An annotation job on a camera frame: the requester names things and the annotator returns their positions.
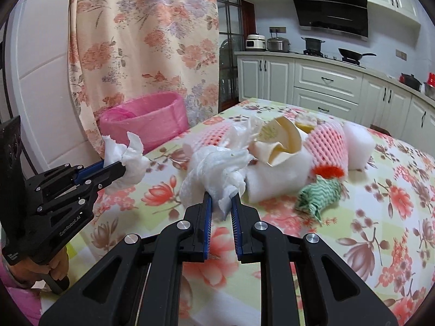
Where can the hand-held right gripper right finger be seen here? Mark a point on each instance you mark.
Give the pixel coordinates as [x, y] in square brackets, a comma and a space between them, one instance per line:
[237, 232]

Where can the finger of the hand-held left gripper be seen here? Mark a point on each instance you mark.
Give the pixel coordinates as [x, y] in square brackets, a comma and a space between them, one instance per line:
[108, 175]
[86, 173]

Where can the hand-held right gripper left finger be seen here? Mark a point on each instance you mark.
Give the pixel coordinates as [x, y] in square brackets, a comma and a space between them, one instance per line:
[207, 225]

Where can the pink plastic bag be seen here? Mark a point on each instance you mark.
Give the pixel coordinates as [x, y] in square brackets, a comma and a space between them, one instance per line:
[149, 115]

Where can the white foam block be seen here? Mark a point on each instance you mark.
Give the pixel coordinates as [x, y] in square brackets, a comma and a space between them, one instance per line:
[358, 146]

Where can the person's left forearm pink sleeve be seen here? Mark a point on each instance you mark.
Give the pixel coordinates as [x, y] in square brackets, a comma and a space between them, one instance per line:
[20, 302]

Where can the person's left hand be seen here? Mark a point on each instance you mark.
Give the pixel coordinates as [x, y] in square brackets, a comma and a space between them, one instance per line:
[59, 265]

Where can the white foam sheet roll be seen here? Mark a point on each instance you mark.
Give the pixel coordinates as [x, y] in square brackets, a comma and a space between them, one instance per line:
[278, 176]

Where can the green striped cloth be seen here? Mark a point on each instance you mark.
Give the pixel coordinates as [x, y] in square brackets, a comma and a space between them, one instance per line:
[316, 197]

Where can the pink foam fruit net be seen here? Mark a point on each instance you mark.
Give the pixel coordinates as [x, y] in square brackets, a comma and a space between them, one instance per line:
[210, 135]

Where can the crumpled cream paper cup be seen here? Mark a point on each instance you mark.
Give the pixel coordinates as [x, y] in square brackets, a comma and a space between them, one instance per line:
[282, 142]

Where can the white panelled door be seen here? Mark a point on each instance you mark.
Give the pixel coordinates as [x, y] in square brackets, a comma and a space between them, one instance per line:
[44, 74]

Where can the pink foam net red end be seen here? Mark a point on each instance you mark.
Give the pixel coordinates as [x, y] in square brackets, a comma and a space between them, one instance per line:
[326, 149]

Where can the torn yellow bread sponge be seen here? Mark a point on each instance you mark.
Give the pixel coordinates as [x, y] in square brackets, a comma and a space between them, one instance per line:
[306, 124]

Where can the floral curtain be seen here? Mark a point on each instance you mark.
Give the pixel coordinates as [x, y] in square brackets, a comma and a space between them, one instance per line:
[142, 40]

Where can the wooden glass door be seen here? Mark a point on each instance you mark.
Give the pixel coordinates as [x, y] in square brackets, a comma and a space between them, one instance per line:
[231, 57]

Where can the white base cabinets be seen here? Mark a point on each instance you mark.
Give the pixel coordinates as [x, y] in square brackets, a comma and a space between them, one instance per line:
[323, 85]

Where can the white rice cooker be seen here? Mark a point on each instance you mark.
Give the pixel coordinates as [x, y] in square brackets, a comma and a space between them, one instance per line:
[255, 43]

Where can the steel pressure cooker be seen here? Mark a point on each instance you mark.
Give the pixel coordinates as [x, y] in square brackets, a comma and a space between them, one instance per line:
[278, 44]

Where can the black stock pot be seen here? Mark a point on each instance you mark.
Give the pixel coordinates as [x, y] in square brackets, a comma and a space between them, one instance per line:
[312, 44]

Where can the black wok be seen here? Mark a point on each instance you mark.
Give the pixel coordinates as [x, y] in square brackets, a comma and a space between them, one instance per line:
[351, 54]

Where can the black pot red base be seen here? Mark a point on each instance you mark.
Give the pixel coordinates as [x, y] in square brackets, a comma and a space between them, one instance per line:
[410, 82]

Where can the steel pot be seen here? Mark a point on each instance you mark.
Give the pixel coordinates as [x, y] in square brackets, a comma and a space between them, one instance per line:
[430, 91]

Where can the black range hood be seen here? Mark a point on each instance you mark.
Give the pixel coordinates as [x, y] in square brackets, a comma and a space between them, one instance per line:
[333, 10]

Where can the grey wall socket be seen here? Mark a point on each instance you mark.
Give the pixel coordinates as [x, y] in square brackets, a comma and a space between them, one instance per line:
[401, 54]
[277, 31]

